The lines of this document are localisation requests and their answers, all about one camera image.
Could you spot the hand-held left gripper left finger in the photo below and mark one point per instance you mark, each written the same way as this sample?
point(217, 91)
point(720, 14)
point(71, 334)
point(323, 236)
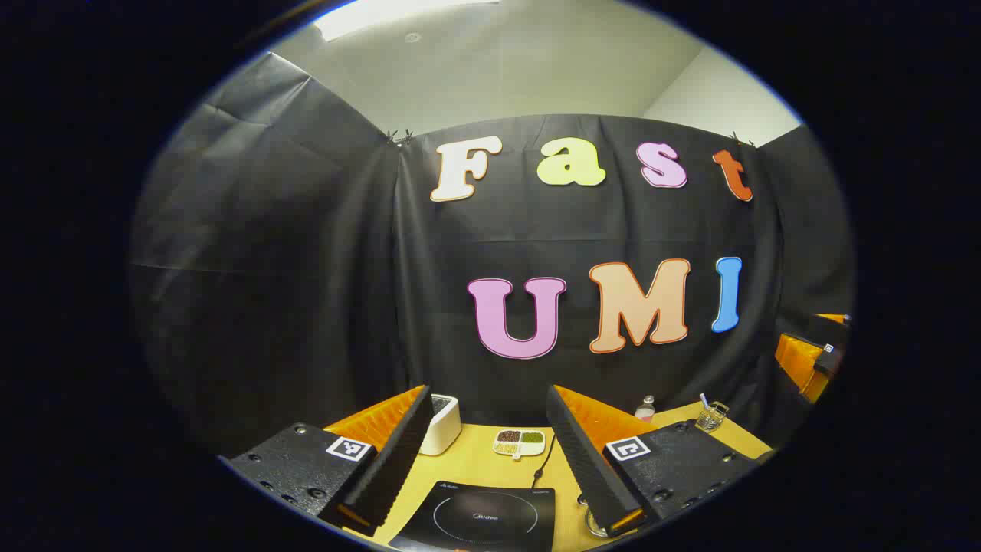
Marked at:
point(398, 468)

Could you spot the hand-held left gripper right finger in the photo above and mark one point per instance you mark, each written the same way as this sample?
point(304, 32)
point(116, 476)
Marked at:
point(582, 468)

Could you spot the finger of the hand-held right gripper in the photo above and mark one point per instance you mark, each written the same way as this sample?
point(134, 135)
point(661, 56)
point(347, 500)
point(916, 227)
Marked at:
point(831, 330)
point(797, 360)

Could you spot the stainless steel pot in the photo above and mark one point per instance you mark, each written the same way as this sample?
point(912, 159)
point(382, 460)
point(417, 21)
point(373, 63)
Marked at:
point(589, 524)

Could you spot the black induction cooktop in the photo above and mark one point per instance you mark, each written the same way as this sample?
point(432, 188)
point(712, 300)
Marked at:
point(475, 521)

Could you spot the white toaster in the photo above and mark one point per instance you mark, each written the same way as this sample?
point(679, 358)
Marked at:
point(446, 429)

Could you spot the white divided dish of beans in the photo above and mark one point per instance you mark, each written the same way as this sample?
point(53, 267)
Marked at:
point(510, 443)

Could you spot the clear bottle with pink label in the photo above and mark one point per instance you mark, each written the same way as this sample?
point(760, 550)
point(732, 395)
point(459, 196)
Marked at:
point(646, 412)

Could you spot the clear glass holder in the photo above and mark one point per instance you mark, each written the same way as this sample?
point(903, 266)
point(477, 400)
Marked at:
point(713, 419)

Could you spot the black cloth clip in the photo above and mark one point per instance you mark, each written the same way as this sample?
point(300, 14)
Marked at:
point(400, 138)
point(742, 139)

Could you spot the ceiling light panel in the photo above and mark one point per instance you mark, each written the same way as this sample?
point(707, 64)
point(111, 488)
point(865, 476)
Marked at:
point(383, 15)

